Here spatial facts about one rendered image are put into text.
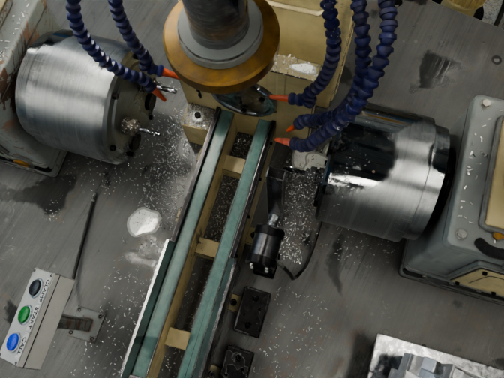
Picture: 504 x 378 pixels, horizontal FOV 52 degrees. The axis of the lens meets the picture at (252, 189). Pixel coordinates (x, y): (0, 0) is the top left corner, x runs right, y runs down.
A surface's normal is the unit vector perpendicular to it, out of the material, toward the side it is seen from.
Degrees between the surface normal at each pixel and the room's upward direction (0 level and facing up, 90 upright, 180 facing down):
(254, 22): 0
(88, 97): 25
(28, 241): 0
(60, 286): 58
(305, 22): 90
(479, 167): 0
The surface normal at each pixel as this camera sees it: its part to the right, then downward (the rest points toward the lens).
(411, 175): -0.12, -0.01
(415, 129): 0.08, -0.65
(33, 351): 0.79, 0.06
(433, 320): -0.04, -0.29
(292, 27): -0.29, 0.92
